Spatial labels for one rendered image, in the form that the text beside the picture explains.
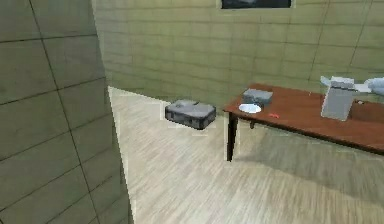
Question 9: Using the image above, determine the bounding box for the grey box on floor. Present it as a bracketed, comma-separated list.
[164, 99, 217, 131]

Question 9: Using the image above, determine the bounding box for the white plate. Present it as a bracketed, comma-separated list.
[238, 103, 263, 115]

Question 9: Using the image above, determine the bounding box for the small grey box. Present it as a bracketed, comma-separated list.
[242, 88, 274, 108]

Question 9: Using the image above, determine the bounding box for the brown wooden table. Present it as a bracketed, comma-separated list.
[222, 82, 384, 163]

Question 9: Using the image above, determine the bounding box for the grey open box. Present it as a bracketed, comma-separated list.
[319, 75, 372, 122]

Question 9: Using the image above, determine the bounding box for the pale blue rounded object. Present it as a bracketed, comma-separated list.
[364, 77, 384, 98]

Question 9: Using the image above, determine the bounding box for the dark framed wall picture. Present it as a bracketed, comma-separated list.
[220, 0, 293, 10]

